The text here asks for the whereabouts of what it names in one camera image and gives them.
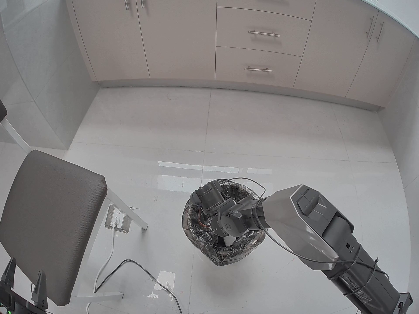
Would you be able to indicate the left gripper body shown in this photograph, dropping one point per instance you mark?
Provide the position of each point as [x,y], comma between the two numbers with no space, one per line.
[19,303]

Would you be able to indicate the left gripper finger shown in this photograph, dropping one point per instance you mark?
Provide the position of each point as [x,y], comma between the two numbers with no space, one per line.
[9,275]
[40,289]

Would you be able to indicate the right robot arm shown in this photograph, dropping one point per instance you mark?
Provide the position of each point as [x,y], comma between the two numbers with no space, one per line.
[294,217]

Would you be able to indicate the floor socket box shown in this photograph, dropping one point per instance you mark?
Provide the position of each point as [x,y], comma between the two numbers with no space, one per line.
[122,222]

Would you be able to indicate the white paper trash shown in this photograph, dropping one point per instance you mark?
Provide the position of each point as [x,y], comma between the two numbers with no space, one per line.
[230,240]

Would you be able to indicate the beige cabinet with drawers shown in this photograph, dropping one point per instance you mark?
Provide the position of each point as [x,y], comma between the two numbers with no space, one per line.
[183,28]

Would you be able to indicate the grey chair with white frame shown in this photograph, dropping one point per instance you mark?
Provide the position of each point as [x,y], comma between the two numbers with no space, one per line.
[49,214]

